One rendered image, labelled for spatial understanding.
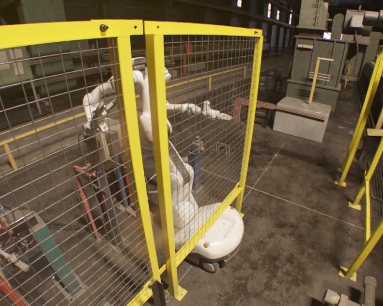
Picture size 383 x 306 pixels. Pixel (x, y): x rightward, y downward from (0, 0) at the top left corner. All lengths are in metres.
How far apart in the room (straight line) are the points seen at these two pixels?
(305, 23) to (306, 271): 4.44
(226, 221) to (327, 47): 4.06
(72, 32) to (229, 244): 1.69
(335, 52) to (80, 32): 4.79
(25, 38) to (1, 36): 0.05
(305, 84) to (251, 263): 3.94
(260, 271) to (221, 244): 0.51
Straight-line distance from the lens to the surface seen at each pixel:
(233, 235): 1.91
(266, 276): 2.16
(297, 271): 2.28
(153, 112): 0.93
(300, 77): 5.24
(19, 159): 4.62
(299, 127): 4.67
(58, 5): 9.95
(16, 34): 0.67
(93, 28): 0.76
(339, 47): 5.13
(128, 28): 0.84
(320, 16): 5.23
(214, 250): 1.83
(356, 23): 5.13
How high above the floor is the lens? 1.80
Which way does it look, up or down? 29 degrees down
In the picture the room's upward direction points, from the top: straight up
